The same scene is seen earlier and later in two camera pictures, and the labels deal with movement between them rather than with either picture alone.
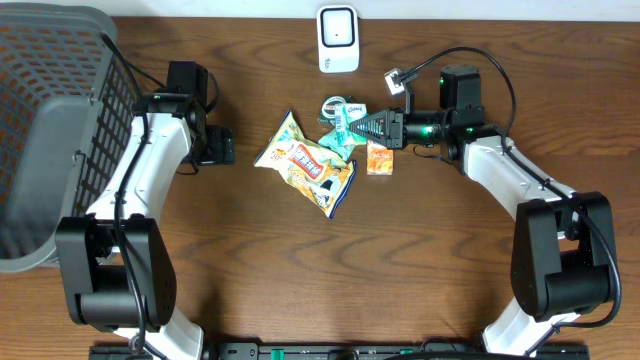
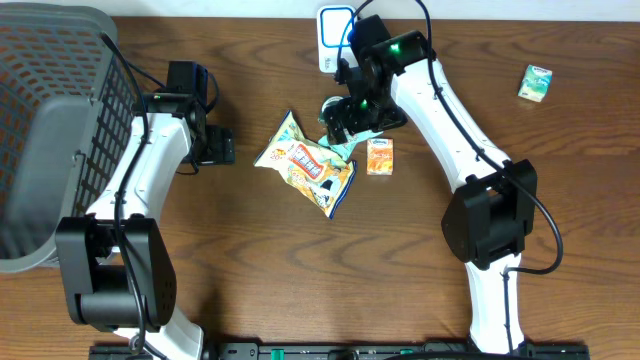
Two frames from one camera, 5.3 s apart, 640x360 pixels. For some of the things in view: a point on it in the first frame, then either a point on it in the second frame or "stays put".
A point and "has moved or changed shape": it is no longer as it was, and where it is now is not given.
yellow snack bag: [322, 175] stays put
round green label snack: [327, 108] stays put
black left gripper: [220, 146] stays put
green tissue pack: [344, 115] has moved or changed shape
